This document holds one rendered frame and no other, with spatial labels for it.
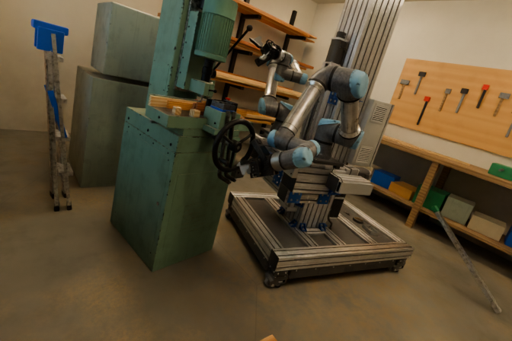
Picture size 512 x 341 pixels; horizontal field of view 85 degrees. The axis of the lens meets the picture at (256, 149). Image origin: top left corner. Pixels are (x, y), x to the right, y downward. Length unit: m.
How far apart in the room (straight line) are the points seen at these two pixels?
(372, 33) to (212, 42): 0.99
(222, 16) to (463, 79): 3.32
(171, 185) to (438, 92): 3.60
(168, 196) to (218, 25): 0.92
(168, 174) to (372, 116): 1.36
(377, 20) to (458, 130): 2.48
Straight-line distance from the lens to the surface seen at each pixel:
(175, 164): 1.47
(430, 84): 4.36
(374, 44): 2.01
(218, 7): 1.58
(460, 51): 4.40
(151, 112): 1.49
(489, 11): 4.49
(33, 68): 3.80
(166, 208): 1.58
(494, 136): 4.13
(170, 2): 1.85
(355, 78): 1.30
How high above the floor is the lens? 1.16
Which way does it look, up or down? 14 degrees down
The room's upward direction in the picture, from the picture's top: 15 degrees clockwise
